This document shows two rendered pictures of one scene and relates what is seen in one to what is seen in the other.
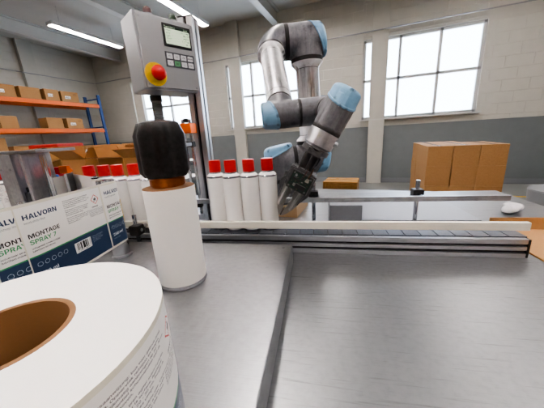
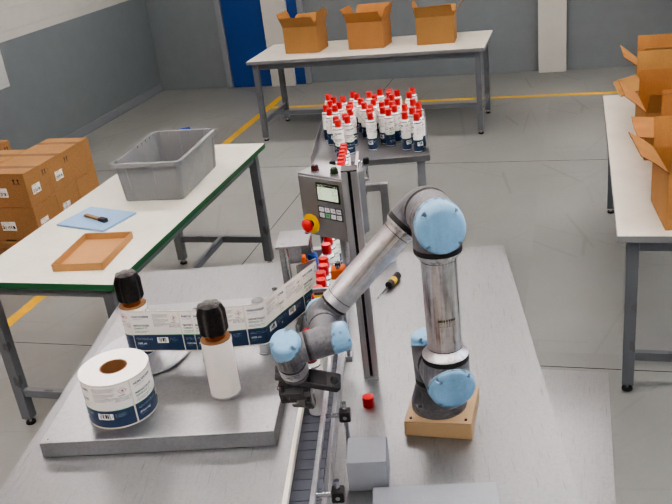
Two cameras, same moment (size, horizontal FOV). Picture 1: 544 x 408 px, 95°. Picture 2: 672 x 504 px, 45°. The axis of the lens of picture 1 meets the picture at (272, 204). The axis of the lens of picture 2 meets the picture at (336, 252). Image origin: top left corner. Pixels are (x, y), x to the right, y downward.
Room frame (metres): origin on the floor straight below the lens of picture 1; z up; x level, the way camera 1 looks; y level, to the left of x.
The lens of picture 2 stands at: (0.67, -1.89, 2.21)
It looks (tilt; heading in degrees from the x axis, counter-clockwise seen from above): 24 degrees down; 86
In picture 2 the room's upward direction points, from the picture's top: 7 degrees counter-clockwise
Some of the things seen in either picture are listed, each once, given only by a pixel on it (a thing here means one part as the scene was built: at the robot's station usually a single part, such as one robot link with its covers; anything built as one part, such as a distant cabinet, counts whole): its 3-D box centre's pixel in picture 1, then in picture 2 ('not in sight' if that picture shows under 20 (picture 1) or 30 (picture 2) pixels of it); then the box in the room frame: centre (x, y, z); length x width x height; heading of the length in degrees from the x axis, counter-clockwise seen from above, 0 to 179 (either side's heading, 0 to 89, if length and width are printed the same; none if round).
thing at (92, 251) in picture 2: not in sight; (93, 250); (-0.17, 1.62, 0.82); 0.34 x 0.24 x 0.04; 74
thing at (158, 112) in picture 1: (161, 130); (347, 256); (0.86, 0.35, 1.18); 0.04 x 0.04 x 0.21
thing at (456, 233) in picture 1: (208, 233); (322, 378); (0.73, 0.20, 0.86); 1.65 x 0.08 x 0.04; 79
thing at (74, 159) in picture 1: (88, 163); (668, 114); (2.69, 1.90, 0.97); 0.45 x 0.44 x 0.37; 161
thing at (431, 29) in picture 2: not in sight; (439, 19); (2.41, 5.59, 0.97); 0.48 x 0.47 x 0.37; 70
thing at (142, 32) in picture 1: (163, 59); (333, 202); (0.84, 0.30, 1.38); 0.17 x 0.10 x 0.19; 134
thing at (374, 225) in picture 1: (299, 224); (298, 424); (0.64, -0.07, 0.91); 1.07 x 0.01 x 0.02; 79
